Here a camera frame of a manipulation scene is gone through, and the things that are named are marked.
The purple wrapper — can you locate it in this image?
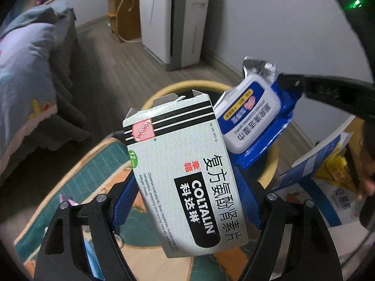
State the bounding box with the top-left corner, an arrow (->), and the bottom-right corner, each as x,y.
59,194 -> 77,206

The white air purifier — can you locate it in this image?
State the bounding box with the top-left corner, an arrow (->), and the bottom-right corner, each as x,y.
139,0 -> 211,71

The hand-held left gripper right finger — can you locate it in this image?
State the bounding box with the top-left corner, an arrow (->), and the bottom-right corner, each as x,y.
233,165 -> 344,281

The blue white packaging bag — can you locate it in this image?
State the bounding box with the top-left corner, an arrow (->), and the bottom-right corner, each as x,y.
271,115 -> 370,235

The yellow packet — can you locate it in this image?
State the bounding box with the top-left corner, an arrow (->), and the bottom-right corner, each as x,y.
313,152 -> 358,191

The wooden cabinet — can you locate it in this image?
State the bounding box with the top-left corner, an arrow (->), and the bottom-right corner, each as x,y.
106,0 -> 144,43

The person's right hand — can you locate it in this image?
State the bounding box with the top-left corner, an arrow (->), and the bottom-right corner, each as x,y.
356,122 -> 375,196

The white striped medicine box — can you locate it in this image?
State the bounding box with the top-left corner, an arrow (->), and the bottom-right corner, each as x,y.
122,91 -> 249,259

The blue plastic wrapper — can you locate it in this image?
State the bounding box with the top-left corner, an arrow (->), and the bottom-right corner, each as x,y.
83,234 -> 102,280

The yellow rimmed blue trash bin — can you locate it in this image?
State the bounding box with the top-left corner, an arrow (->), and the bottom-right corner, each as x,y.
140,80 -> 280,189

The long white cable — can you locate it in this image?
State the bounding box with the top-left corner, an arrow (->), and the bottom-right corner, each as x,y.
117,0 -> 142,43

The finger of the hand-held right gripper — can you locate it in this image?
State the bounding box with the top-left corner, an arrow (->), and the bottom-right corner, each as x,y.
277,73 -> 375,96
305,90 -> 375,121

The green beige patterned rug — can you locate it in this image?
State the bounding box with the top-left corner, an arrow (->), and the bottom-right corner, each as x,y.
13,137 -> 320,281

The blue white wet wipes pack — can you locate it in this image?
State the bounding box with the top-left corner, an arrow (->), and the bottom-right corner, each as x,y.
212,55 -> 305,170

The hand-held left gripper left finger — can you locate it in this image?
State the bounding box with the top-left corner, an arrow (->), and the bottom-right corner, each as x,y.
33,174 -> 141,281

